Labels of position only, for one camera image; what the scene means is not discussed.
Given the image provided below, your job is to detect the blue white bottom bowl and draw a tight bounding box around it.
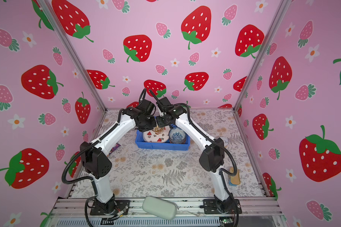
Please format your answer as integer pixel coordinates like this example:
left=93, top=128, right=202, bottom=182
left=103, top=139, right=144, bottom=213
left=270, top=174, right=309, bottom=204
left=169, top=127, right=187, bottom=144

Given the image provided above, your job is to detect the amber glass cup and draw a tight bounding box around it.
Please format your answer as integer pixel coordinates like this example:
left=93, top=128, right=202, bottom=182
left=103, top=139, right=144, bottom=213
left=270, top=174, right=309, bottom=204
left=152, top=126, right=166, bottom=135

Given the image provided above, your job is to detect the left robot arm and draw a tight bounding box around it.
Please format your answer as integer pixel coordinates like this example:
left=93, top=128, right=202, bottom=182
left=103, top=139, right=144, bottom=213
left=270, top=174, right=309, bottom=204
left=62, top=89, right=156, bottom=214

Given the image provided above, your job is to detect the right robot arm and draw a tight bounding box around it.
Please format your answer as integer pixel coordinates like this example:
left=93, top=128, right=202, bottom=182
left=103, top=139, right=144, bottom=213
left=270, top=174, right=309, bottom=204
left=150, top=91, right=239, bottom=217

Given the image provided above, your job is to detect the blue plastic bin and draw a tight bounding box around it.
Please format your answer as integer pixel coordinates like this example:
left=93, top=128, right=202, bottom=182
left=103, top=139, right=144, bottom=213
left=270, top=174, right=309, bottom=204
left=135, top=126, right=190, bottom=151

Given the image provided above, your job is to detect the purple snack packet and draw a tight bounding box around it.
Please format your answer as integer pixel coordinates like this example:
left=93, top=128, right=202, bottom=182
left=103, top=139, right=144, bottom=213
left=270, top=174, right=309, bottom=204
left=109, top=143, right=121, bottom=154

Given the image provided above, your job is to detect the yellow can white lid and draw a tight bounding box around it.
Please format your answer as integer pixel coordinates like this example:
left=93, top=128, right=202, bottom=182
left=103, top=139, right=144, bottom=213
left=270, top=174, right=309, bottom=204
left=221, top=137, right=229, bottom=147

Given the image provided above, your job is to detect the yellow blue sponge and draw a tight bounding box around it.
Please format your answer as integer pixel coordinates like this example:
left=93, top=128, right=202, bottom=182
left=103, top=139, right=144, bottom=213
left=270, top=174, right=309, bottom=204
left=228, top=169, right=241, bottom=186

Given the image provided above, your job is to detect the grey-green pouch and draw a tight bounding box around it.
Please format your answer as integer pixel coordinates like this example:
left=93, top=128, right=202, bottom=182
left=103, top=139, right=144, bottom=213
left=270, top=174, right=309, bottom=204
left=142, top=196, right=177, bottom=220

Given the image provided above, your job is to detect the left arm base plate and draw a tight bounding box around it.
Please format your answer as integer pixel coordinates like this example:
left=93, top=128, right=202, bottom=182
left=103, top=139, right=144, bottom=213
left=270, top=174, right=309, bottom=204
left=90, top=199, right=130, bottom=216

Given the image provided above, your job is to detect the aluminium front rail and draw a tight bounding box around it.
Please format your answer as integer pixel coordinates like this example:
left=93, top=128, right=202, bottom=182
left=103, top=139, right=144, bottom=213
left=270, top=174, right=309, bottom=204
left=51, top=197, right=282, bottom=220

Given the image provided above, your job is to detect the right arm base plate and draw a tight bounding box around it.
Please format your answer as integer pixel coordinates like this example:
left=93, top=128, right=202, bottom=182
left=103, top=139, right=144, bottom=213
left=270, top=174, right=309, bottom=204
left=200, top=198, right=242, bottom=215

